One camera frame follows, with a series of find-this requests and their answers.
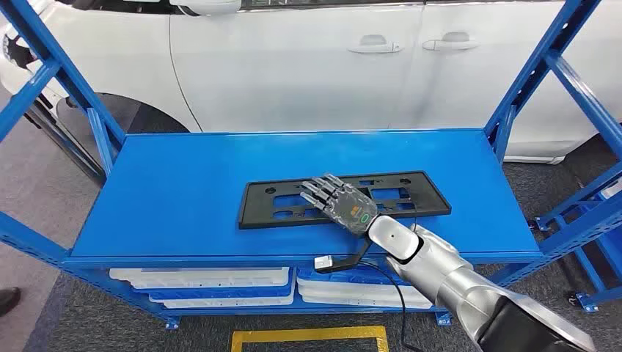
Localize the black plastic frame part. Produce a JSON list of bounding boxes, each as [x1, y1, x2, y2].
[[238, 170, 452, 231]]

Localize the blue metal shelf rack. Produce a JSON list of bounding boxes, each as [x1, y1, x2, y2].
[[0, 0, 622, 331], [534, 161, 622, 315]]

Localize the blue plastic bin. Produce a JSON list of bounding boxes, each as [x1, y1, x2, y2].
[[296, 264, 410, 287], [138, 285, 296, 305]]

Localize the white car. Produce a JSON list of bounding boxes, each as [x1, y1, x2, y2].
[[0, 0, 622, 165]]

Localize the yellow floor tape square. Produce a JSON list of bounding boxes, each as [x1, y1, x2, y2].
[[230, 325, 390, 352]]

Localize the white car side mirror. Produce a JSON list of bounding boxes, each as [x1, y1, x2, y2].
[[169, 0, 243, 16]]

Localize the black car wheel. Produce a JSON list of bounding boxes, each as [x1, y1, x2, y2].
[[56, 92, 191, 172]]

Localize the grey metal bar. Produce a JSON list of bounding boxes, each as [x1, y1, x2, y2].
[[24, 97, 106, 186]]

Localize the person's black shoe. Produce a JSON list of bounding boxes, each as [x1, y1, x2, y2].
[[0, 286, 22, 318]]

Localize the black camera bracket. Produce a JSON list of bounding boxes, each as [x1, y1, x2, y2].
[[330, 237, 374, 274]]

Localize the white car door handle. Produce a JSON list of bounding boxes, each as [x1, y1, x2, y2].
[[347, 34, 405, 55], [421, 31, 480, 53]]

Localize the black camera cable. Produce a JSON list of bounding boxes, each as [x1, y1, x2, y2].
[[359, 260, 414, 352]]

